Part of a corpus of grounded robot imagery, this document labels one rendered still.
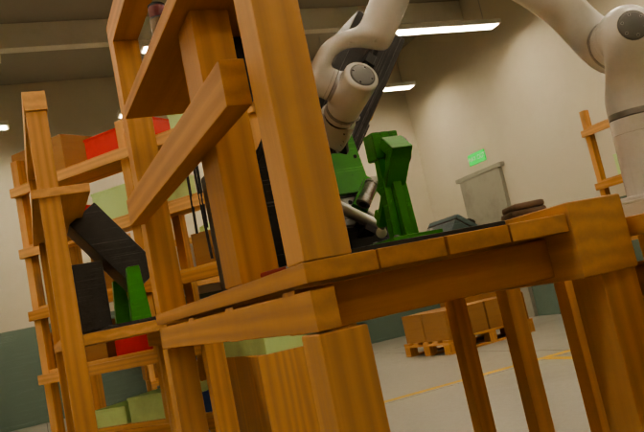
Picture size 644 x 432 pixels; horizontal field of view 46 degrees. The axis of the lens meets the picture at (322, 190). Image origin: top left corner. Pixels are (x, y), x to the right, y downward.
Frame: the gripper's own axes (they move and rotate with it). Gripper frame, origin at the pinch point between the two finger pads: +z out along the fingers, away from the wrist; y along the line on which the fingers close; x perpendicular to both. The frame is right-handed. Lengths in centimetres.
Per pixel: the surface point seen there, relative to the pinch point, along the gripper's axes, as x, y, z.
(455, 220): 1.0, -39.3, -5.3
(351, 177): 0.2, -10.8, 2.9
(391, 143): 8.8, -13.8, -26.6
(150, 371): -197, 59, 817
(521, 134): -627, -197, 530
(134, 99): -3, 55, 28
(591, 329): 32, -66, -36
